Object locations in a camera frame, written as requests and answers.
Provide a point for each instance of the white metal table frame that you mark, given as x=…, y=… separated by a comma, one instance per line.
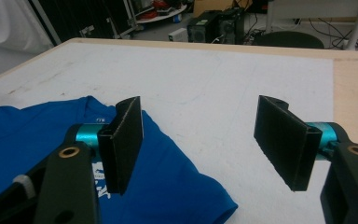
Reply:
x=317, y=7

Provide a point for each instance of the white round shelf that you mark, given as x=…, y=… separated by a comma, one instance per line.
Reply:
x=161, y=16

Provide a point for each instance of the white curtain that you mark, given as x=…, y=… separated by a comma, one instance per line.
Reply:
x=9, y=28

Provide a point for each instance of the dark round seat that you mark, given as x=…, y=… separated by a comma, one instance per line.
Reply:
x=289, y=40

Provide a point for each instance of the blue t-shirt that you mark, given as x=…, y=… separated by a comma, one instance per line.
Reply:
x=174, y=174

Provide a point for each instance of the black computer tower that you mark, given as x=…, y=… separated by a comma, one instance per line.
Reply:
x=231, y=28
x=202, y=28

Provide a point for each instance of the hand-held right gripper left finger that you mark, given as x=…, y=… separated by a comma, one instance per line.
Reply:
x=121, y=146

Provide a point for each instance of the small white box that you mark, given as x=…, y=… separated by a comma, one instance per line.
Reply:
x=178, y=35

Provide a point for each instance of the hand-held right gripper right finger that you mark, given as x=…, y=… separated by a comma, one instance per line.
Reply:
x=286, y=146

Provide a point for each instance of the black flight case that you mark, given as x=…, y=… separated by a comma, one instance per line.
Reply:
x=84, y=15

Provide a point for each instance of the cardboard box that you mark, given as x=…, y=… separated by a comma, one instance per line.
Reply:
x=211, y=6

